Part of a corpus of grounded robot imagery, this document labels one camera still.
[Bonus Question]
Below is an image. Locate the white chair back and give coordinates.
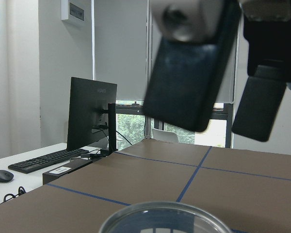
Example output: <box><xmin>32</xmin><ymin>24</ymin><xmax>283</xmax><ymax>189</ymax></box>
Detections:
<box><xmin>152</xmin><ymin>128</ymin><xmax>178</xmax><ymax>143</ymax></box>

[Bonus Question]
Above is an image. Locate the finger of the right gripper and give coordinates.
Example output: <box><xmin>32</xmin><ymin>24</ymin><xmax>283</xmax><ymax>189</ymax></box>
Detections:
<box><xmin>143</xmin><ymin>0</ymin><xmax>242</xmax><ymax>132</ymax></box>

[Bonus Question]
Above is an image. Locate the white wall panel box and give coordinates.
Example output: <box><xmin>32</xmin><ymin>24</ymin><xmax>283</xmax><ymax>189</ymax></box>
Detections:
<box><xmin>61</xmin><ymin>0</ymin><xmax>85</xmax><ymax>24</ymax></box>

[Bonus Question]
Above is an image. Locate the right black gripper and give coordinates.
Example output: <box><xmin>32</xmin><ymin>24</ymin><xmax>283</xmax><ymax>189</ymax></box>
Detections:
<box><xmin>232</xmin><ymin>0</ymin><xmax>291</xmax><ymax>142</ymax></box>

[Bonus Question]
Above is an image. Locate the white tennis ball can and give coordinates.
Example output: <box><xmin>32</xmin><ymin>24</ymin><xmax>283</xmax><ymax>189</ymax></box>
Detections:
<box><xmin>99</xmin><ymin>201</ymin><xmax>232</xmax><ymax>233</ymax></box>

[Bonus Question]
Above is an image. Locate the black computer mouse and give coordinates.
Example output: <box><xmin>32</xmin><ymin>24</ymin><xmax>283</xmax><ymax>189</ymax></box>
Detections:
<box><xmin>0</xmin><ymin>170</ymin><xmax>14</xmax><ymax>183</ymax></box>

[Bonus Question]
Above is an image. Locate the black monitor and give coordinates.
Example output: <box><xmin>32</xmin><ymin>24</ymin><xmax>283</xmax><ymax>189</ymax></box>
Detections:
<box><xmin>66</xmin><ymin>77</ymin><xmax>117</xmax><ymax>154</ymax></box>

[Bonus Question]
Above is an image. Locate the black keyboard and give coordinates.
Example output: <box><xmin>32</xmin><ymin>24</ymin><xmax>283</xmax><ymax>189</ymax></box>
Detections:
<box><xmin>8</xmin><ymin>149</ymin><xmax>89</xmax><ymax>174</ymax></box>

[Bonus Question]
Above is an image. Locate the white window roller blind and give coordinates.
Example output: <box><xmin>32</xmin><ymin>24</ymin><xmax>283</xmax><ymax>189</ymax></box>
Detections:
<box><xmin>94</xmin><ymin>0</ymin><xmax>162</xmax><ymax>100</ymax></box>

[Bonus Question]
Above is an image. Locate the black box white label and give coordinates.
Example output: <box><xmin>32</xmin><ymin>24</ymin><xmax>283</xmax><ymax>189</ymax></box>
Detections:
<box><xmin>42</xmin><ymin>158</ymin><xmax>93</xmax><ymax>185</ymax></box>

